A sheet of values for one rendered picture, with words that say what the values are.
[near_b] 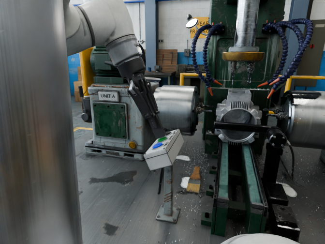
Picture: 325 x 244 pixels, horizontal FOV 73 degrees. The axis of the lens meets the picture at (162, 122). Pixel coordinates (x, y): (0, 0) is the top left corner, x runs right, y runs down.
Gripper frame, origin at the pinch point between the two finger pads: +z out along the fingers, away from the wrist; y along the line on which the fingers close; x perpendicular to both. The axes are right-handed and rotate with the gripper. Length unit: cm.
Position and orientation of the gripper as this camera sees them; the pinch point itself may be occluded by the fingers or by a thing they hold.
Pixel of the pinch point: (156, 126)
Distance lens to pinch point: 65.6
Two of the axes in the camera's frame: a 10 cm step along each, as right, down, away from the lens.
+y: 2.8, -2.8, 9.2
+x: -8.8, 3.1, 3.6
